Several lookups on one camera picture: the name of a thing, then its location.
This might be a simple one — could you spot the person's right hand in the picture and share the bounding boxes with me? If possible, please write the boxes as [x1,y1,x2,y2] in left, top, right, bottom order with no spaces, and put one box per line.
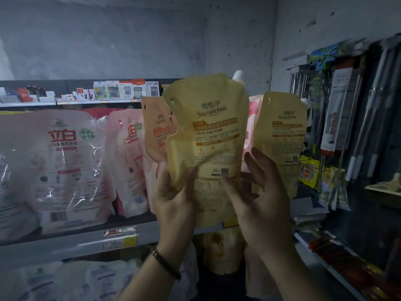
[221,147,293,255]

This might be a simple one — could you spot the person's left hand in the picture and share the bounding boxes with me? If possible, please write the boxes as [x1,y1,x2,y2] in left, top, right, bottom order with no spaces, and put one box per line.
[152,166,199,251]

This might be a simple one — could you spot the magenta Liby detergent pouch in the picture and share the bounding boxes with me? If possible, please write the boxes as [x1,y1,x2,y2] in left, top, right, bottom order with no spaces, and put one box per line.
[103,108,151,219]

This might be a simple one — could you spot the orange Snowroma pouch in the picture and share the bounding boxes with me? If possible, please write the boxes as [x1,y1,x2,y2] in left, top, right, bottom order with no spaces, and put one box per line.
[243,246,277,301]

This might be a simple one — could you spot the grey metal shelf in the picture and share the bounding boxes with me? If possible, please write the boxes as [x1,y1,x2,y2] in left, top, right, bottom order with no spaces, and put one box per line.
[0,210,251,301]

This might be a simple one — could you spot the dark aisle shelf unit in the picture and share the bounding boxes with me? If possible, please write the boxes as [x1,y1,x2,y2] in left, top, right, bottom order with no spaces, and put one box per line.
[282,34,401,301]

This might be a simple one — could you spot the dark background shelf unit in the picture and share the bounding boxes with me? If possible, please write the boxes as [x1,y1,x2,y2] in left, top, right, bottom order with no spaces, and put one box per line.
[0,78,183,110]

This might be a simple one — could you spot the stack of blue-white packets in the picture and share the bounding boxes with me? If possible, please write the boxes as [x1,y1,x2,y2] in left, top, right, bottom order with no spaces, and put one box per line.
[290,196,331,226]

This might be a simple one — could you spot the yellow hanging packets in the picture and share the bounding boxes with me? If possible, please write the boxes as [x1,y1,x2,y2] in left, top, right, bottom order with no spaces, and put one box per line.
[299,155,352,212]

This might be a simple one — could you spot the red-framed price tag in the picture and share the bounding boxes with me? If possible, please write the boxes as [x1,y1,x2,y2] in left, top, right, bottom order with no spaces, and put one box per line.
[103,226,139,251]

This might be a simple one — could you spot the row of red round packs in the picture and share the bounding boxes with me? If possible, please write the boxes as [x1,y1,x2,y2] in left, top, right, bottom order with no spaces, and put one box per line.
[307,232,401,301]

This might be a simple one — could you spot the row of small toiletry boxes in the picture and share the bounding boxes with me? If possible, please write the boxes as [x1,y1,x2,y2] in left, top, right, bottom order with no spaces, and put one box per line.
[0,80,160,103]

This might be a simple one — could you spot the hanging mops and brooms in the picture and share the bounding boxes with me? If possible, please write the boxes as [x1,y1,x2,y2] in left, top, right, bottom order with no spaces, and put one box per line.
[285,34,401,186]

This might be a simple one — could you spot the dark beaded bracelet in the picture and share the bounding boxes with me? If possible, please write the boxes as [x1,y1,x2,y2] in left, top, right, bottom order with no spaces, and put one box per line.
[150,247,183,281]

